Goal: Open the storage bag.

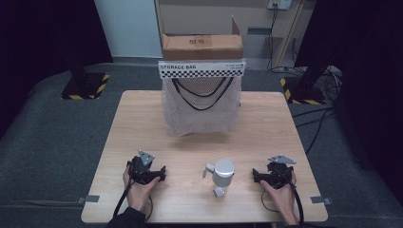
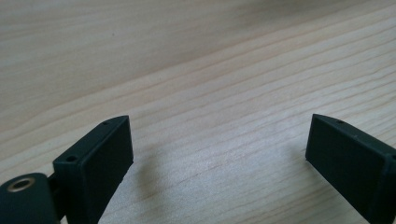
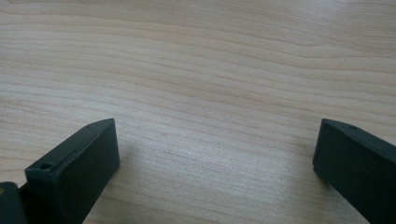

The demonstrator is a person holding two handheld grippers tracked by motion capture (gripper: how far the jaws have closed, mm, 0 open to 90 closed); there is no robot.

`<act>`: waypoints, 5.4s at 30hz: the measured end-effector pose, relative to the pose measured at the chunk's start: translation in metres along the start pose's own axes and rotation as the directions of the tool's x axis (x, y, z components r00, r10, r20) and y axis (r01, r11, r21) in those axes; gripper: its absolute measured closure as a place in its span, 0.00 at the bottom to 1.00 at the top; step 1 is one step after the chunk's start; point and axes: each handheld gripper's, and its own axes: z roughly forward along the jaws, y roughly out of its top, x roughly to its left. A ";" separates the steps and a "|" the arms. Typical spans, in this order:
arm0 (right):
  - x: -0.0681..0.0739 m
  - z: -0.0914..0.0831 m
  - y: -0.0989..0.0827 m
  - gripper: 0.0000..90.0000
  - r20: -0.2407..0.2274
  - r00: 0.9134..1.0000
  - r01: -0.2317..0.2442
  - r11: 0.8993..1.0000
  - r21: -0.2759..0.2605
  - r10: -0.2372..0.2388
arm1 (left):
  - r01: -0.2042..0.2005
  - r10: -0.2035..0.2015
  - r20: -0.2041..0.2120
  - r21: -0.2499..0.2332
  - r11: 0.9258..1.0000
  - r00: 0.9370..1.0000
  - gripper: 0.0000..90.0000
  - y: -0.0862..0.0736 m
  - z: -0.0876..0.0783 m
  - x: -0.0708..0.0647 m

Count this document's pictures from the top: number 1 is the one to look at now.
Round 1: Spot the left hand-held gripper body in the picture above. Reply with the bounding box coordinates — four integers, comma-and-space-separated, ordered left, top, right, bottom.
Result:
126, 149, 157, 186

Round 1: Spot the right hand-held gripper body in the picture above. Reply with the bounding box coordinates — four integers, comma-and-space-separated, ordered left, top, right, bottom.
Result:
265, 154, 297, 190

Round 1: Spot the person's left hand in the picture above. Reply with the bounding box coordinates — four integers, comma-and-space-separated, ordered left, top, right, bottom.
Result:
122, 165, 162, 213

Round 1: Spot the person's right hand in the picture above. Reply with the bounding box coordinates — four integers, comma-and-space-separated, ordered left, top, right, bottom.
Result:
259, 171, 300, 224

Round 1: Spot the silver cylindrical metal container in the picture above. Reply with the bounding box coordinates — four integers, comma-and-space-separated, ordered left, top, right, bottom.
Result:
201, 158, 236, 199

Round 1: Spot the grey tape strip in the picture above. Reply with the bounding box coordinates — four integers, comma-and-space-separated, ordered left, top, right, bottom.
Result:
310, 196, 334, 206
77, 194, 101, 205

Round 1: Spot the white mesh bag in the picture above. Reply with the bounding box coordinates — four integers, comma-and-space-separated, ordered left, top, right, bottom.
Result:
157, 59, 247, 138

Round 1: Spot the black stand base striped edge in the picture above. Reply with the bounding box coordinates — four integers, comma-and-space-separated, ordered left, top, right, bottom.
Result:
279, 75, 327, 105
60, 71, 111, 101

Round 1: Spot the brown cardboard box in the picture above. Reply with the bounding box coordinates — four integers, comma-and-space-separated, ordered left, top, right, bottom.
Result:
161, 14, 245, 62

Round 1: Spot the black curtain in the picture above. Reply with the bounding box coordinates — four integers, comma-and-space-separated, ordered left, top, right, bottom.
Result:
0, 0, 114, 141
294, 0, 403, 207

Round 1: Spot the wooden beam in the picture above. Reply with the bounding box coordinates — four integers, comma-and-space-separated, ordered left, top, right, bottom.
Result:
273, 0, 308, 68

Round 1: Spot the white panel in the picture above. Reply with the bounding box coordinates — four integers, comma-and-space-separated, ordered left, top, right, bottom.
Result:
93, 0, 163, 59

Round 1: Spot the right hand-held gripper black cable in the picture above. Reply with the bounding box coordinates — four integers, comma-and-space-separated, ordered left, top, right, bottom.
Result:
260, 169, 306, 226

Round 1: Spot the hand-held gripper black cable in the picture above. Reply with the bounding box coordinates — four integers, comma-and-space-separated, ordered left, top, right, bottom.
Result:
260, 169, 306, 226
112, 161, 154, 222

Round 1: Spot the left hand-held gripper black cable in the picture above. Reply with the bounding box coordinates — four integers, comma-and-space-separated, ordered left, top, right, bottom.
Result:
112, 161, 154, 222

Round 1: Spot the bundle of black floor cables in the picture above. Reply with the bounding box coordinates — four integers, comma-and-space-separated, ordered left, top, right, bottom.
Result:
269, 65, 344, 156

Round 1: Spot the black wall socket cable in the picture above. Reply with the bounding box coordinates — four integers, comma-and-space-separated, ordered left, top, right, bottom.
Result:
265, 3, 280, 71

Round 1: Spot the white wall socket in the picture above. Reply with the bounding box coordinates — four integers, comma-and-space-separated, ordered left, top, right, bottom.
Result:
267, 0, 293, 10

